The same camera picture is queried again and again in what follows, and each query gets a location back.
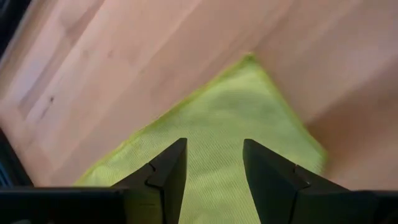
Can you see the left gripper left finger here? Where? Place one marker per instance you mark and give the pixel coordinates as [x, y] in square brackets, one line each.
[93, 205]

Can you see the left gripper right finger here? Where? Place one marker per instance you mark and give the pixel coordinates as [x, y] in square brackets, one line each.
[295, 202]

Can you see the lime yellow-green microfiber towel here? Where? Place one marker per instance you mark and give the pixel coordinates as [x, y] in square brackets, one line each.
[224, 118]

